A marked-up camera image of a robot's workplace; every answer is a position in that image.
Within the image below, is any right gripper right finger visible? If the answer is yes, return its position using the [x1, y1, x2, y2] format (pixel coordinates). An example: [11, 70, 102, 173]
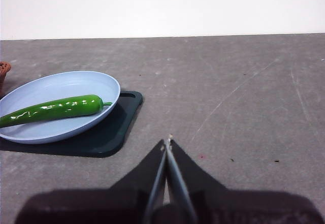
[167, 139, 323, 224]

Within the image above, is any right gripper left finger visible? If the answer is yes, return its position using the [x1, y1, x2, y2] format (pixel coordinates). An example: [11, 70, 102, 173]
[15, 139, 168, 224]

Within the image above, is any green chili pepper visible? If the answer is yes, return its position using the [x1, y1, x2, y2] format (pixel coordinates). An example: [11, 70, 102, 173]
[0, 94, 113, 129]

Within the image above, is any blue round plate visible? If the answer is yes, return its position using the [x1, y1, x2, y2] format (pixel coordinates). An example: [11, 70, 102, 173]
[0, 71, 121, 145]

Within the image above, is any black rectangular tray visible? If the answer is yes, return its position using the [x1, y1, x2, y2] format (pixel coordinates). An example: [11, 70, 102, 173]
[0, 90, 144, 158]

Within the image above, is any brown wicker basket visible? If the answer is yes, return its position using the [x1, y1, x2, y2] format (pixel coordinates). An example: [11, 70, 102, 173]
[0, 61, 12, 95]

